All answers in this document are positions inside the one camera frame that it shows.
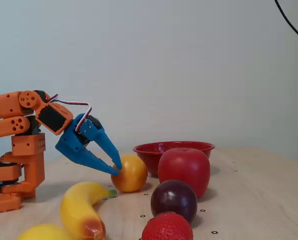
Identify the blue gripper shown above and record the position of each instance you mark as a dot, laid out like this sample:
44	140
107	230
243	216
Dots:
69	143

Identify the yellow toy lemon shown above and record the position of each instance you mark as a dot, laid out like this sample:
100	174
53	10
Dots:
44	233

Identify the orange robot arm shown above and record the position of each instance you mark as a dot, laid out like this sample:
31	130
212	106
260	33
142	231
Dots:
9	107

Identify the red speckled bowl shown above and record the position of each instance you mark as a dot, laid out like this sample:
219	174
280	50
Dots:
151	152

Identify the toy orange fruit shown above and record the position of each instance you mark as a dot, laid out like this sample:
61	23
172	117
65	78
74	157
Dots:
131	175

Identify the yellow toy banana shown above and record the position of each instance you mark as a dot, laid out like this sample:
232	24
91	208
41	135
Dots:
79	205

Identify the red toy apple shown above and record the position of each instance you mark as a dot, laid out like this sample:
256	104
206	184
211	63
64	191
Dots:
185	170

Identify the dark purple toy plum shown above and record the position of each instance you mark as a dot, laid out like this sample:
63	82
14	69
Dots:
173	200

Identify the red toy strawberry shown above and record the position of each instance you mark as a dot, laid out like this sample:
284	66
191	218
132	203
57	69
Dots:
167	227

